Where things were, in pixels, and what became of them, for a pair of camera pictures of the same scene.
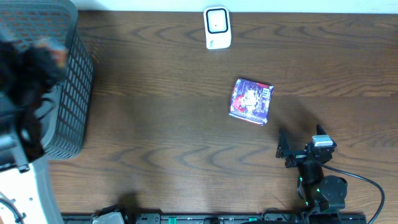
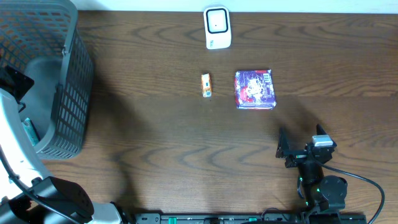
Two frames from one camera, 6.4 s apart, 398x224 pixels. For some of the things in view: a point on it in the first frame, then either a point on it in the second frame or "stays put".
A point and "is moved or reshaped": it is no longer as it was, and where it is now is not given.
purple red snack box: x=251 y=101 is moved or reshaped
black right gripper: x=301 y=156 stays put
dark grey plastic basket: x=50 y=23 stays put
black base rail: x=221 y=218 stays put
